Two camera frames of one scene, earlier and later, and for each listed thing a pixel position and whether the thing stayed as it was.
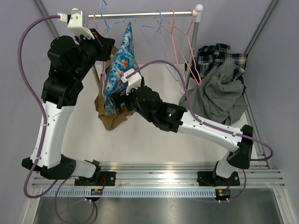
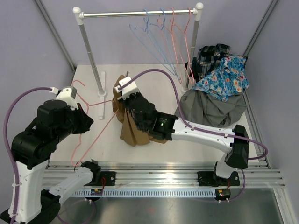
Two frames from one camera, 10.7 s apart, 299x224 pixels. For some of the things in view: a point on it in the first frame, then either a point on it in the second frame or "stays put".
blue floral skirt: [121, 57] to [229, 78]
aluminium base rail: [167, 176] stays put
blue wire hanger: [123, 21] to [147, 38]
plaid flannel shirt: [208, 57] stays put
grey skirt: [219, 97] stays put
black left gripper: [103, 45] to [86, 121]
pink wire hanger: [200, 81] to [192, 82]
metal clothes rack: [195, 14] stays put
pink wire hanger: [94, 12] to [101, 132]
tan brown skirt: [111, 121] to [131, 133]
